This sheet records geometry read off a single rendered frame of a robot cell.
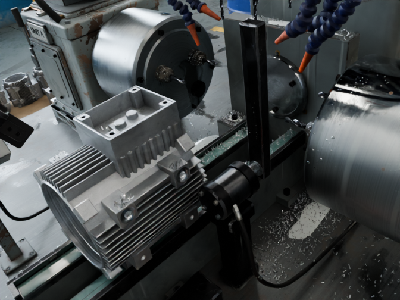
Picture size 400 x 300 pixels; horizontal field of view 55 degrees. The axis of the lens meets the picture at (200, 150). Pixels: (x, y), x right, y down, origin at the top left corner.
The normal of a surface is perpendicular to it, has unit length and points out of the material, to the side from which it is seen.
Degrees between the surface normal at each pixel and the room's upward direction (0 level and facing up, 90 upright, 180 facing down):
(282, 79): 90
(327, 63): 90
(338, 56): 90
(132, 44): 43
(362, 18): 90
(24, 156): 0
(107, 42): 47
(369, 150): 58
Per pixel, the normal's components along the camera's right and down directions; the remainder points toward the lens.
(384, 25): -0.72, 0.49
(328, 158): -0.72, 0.24
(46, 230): -0.14, -0.79
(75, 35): 0.68, 0.36
